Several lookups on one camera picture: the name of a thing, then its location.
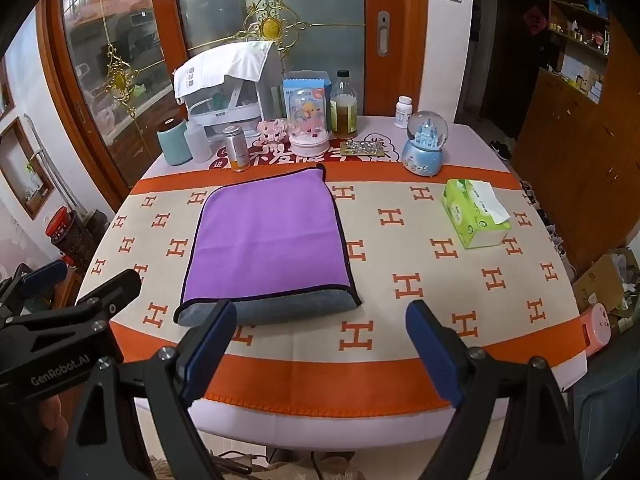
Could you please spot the light blue carton box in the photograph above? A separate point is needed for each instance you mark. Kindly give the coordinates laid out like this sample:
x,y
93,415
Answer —
x,y
305,81

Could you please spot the silver drink can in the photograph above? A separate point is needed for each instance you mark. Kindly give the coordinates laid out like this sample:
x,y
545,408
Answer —
x,y
236,152

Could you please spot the blister pill pack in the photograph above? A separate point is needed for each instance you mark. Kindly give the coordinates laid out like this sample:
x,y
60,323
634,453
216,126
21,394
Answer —
x,y
364,149

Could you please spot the green tissue pack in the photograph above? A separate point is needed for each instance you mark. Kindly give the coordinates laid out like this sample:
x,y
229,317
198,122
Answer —
x,y
472,212

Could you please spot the wall shelf with boxes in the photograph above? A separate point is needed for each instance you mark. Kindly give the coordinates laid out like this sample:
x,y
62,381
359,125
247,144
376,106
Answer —
x,y
582,30

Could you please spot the red plastic basket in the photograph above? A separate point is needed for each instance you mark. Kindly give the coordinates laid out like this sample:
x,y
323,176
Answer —
x,y
60,222

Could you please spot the wooden cabinet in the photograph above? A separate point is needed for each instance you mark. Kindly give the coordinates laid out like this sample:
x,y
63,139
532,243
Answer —
x,y
575,170

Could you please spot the cardboard box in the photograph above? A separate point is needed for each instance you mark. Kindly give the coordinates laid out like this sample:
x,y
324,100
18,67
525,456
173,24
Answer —
x,y
597,280

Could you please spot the wooden framed glass door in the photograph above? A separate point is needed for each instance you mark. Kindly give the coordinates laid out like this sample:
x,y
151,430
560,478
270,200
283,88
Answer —
x,y
320,15
100,60

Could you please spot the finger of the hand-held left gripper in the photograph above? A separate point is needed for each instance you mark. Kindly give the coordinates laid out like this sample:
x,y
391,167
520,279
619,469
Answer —
x,y
45,272
112,292

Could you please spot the pink dome music box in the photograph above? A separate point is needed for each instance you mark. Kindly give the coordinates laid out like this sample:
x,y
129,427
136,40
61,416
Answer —
x,y
309,122

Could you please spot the purple towel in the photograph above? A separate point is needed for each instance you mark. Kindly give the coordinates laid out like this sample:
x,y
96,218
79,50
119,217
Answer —
x,y
265,230

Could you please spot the pink block flower toy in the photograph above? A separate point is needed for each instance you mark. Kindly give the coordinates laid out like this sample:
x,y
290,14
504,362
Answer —
x,y
274,131

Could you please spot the glass bottle with yellow liquid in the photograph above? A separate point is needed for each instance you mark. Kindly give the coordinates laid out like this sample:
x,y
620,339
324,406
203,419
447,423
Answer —
x,y
343,112

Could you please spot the white countertop appliance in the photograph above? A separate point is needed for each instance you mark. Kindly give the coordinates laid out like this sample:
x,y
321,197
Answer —
x,y
235,110

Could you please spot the white cloth cover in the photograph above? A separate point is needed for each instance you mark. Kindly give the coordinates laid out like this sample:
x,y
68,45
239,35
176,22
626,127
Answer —
x,y
220,70

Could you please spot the orange patterned blanket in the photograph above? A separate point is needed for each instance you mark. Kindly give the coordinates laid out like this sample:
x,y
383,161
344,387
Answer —
x,y
410,245

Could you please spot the dark sneakers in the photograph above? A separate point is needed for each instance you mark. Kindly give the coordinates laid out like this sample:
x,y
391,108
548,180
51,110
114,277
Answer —
x,y
501,150

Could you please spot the person's left hand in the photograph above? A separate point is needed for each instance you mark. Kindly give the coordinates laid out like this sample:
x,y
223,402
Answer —
x,y
50,422

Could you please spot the red door decoration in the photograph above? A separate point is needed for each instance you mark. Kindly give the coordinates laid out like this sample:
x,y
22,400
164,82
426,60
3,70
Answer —
x,y
536,21

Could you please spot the white pill bottle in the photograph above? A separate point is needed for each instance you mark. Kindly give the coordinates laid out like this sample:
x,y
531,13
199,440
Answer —
x,y
403,114

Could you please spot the teal cylinder humidifier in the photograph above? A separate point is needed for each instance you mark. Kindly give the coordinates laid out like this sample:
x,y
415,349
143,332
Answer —
x,y
174,142

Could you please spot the translucent plastic bottle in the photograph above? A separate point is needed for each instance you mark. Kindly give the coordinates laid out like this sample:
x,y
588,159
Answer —
x,y
197,142

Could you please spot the blue castle snow globe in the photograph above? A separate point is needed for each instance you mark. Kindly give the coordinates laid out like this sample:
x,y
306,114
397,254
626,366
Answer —
x,y
425,147

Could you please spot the red printed table mat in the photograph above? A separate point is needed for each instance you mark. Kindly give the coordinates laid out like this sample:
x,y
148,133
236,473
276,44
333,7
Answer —
x,y
270,160

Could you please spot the wooden framed window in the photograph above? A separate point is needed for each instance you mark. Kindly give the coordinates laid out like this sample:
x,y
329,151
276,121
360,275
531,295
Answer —
x,y
22,170

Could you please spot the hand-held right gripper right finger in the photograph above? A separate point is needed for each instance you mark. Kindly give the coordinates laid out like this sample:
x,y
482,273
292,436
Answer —
x,y
434,355

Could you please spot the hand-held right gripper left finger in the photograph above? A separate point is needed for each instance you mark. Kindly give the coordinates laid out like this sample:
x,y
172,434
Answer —
x,y
207,355

